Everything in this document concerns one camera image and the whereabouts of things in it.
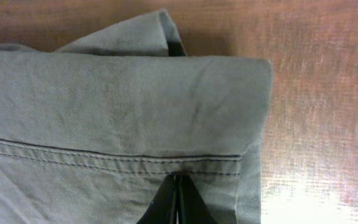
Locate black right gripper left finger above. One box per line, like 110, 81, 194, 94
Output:
137, 174, 177, 224

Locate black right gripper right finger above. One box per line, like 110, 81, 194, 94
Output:
177, 175, 217, 224

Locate grey cargo shorts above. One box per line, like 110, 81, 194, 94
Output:
0, 10, 273, 223

